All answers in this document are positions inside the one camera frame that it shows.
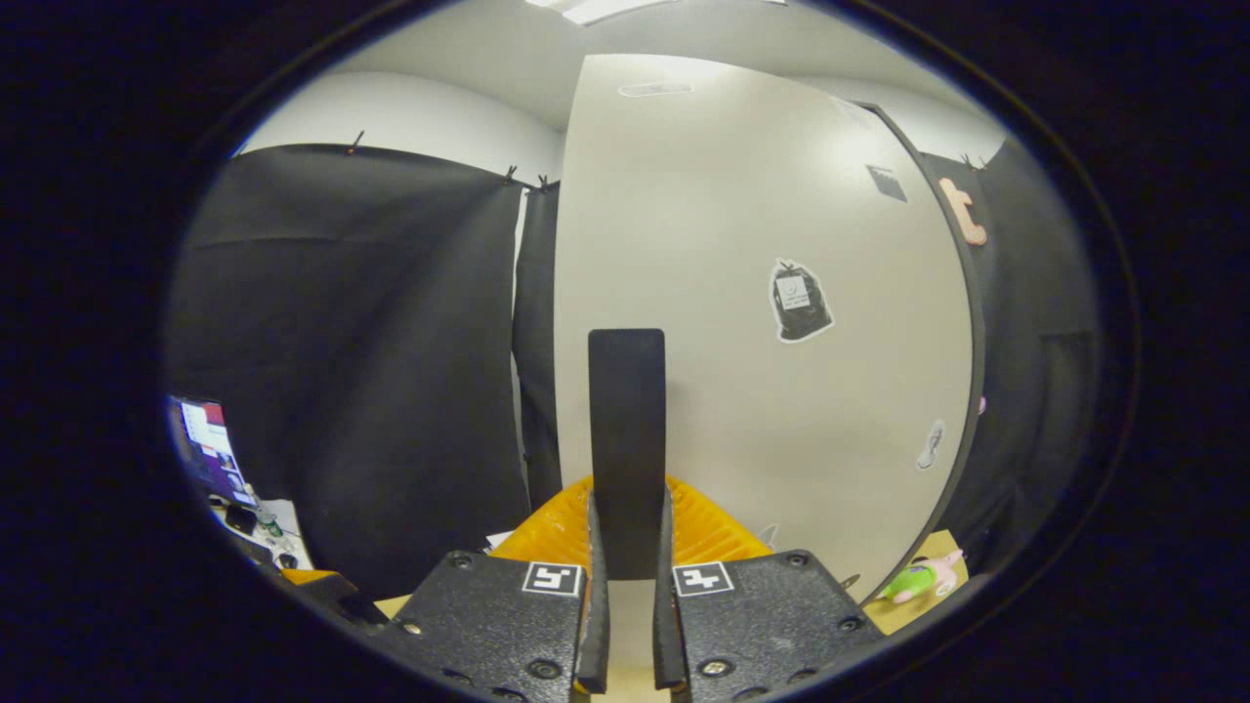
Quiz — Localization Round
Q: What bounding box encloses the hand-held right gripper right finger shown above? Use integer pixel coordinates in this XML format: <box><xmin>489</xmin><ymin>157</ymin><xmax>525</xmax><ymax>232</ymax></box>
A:
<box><xmin>651</xmin><ymin>475</ymin><xmax>887</xmax><ymax>703</ymax></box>

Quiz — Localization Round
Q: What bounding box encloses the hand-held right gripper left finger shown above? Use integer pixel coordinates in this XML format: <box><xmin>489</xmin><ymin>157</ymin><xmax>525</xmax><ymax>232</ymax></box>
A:
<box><xmin>374</xmin><ymin>475</ymin><xmax>613</xmax><ymax>703</ymax></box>

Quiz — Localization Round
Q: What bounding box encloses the grey cabinet door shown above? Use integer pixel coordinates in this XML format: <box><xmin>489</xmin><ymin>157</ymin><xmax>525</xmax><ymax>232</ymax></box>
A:
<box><xmin>552</xmin><ymin>54</ymin><xmax>989</xmax><ymax>675</ymax></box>

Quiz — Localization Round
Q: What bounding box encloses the white side desk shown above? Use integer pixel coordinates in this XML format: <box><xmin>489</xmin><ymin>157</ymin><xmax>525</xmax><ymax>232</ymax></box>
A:
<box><xmin>207</xmin><ymin>493</ymin><xmax>315</xmax><ymax>572</ymax></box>

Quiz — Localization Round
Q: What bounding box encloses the computer monitor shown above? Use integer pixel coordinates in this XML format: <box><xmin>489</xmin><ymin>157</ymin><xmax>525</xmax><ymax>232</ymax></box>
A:
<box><xmin>174</xmin><ymin>395</ymin><xmax>257</xmax><ymax>509</ymax></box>

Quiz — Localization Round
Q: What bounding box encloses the pink and green plush toy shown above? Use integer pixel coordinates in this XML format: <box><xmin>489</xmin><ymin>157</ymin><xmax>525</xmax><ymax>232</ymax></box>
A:
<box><xmin>877</xmin><ymin>549</ymin><xmax>970</xmax><ymax>604</ymax></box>

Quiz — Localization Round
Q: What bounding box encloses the black backdrop cloth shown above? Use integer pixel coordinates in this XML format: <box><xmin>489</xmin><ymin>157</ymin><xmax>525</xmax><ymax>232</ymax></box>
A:
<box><xmin>166</xmin><ymin>145</ymin><xmax>1100</xmax><ymax>597</ymax></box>

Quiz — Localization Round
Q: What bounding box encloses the long ceiling light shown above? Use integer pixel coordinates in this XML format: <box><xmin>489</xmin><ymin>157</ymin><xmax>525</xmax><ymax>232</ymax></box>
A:
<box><xmin>527</xmin><ymin>0</ymin><xmax>685</xmax><ymax>26</ymax></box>

